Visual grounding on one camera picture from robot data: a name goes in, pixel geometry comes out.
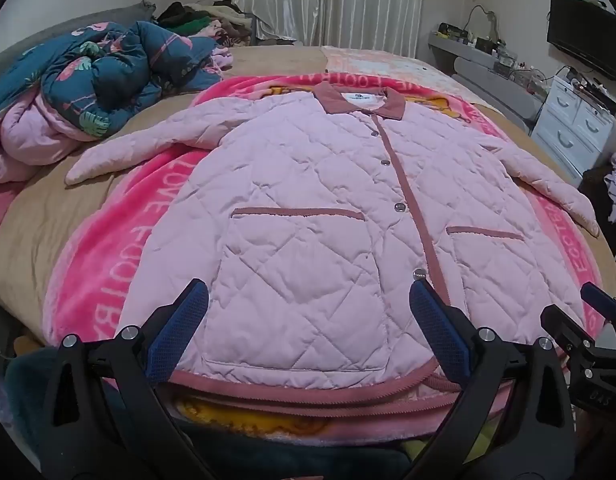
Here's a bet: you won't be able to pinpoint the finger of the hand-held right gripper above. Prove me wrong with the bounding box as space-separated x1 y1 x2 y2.
540 305 598 361
580 282 616 322

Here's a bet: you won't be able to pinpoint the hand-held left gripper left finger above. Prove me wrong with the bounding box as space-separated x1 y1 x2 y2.
40 277 225 480

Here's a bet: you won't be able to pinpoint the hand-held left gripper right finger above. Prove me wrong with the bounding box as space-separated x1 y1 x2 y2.
403 277 577 480

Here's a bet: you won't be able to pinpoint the pink quilted jacket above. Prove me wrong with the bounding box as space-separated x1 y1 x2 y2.
65 84 601 418

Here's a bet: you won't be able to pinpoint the pile of clothes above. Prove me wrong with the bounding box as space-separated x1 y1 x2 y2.
155 1 255 50

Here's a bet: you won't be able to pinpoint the pink printed blanket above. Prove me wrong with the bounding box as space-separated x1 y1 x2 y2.
42 75 609 453

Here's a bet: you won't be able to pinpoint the white drawer cabinet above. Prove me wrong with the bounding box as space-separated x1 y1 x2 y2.
530 67 616 187

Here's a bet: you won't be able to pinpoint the bed with tan sheet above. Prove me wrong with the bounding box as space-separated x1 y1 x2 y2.
0 42 616 356

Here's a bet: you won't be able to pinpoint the grey bedside shelf unit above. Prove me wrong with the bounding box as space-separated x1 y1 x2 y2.
428 30 553 135

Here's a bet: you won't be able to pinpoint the black flat television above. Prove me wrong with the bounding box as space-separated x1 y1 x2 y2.
547 0 616 84

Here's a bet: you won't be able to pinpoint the blue floral duvet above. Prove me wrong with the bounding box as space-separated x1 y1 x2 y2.
0 21 235 183

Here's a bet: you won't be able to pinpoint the peach patterned blanket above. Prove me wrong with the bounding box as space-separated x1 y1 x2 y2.
320 46 459 100

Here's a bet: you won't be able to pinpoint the black and yellow device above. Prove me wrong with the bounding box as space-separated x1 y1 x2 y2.
438 22 472 42

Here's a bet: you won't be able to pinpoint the cream curtains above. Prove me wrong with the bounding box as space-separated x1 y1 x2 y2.
230 0 429 60

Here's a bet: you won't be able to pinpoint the wall cable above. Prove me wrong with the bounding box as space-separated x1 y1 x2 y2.
465 4 505 37

